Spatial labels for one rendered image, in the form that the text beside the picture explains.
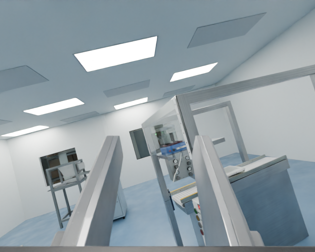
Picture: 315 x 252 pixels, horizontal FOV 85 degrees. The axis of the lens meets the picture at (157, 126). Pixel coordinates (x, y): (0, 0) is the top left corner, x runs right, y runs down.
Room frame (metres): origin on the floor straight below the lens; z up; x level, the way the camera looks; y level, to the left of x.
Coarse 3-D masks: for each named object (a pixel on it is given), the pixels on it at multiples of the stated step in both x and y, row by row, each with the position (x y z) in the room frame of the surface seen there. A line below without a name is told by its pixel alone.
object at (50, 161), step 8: (56, 152) 6.31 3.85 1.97; (64, 152) 6.35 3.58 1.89; (72, 152) 6.38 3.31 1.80; (48, 160) 6.27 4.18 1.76; (56, 160) 6.31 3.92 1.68; (64, 160) 6.34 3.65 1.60; (72, 160) 6.37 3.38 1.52; (56, 168) 6.30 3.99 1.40; (56, 176) 6.29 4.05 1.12; (64, 176) 6.32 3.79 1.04; (48, 184) 6.25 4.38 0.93
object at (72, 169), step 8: (80, 160) 4.84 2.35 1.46; (48, 168) 4.30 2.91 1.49; (64, 168) 4.42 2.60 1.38; (72, 168) 4.44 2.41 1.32; (80, 168) 4.56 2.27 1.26; (48, 176) 4.29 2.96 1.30; (72, 176) 4.65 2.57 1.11; (80, 176) 4.60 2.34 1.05; (64, 184) 4.41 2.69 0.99; (72, 184) 4.35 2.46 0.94; (80, 184) 4.42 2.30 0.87; (64, 192) 4.86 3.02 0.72; (80, 192) 4.37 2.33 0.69; (56, 208) 4.29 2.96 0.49; (64, 216) 4.53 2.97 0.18
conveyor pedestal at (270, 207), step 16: (272, 176) 1.91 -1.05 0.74; (288, 176) 1.97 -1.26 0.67; (240, 192) 1.78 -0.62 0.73; (256, 192) 1.84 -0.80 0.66; (272, 192) 1.89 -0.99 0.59; (288, 192) 1.95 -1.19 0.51; (256, 208) 1.82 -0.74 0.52; (272, 208) 1.87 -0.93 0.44; (288, 208) 1.93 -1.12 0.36; (192, 224) 1.81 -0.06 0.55; (256, 224) 1.80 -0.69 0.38; (272, 224) 1.86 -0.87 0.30; (288, 224) 1.91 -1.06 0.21; (304, 224) 1.98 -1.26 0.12; (272, 240) 1.84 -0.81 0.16; (288, 240) 1.90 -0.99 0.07
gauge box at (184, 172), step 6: (168, 162) 1.52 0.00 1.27; (180, 162) 1.55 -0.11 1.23; (186, 162) 1.56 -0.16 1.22; (168, 168) 1.57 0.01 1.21; (174, 168) 1.53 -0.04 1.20; (180, 168) 1.54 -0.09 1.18; (186, 168) 1.56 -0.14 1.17; (192, 168) 1.58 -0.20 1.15; (180, 174) 1.54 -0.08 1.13; (186, 174) 1.56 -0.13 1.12; (174, 180) 1.52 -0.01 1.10
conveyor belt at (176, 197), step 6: (252, 162) 2.12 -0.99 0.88; (258, 162) 2.06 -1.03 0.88; (264, 162) 2.00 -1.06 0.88; (246, 168) 1.97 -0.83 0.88; (234, 180) 1.74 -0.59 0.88; (180, 192) 1.83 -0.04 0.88; (186, 192) 1.78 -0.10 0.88; (192, 192) 1.73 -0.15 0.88; (174, 198) 1.74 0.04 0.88; (180, 198) 1.67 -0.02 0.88; (192, 198) 1.60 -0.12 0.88; (180, 204) 1.59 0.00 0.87
